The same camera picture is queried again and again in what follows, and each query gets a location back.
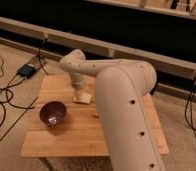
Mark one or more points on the purple ceramic bowl cup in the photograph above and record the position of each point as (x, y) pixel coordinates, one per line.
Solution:
(52, 113)

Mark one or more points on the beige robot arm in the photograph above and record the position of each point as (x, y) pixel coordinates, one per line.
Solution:
(120, 85)

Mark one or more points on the wooden table top board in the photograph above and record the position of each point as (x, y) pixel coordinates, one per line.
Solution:
(79, 135)

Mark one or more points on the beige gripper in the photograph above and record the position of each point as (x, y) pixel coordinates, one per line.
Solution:
(78, 81)

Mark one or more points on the white sponge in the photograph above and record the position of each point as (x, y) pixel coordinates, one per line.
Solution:
(82, 97)

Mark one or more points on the long wooden rail beam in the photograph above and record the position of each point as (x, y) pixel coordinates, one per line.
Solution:
(162, 63)

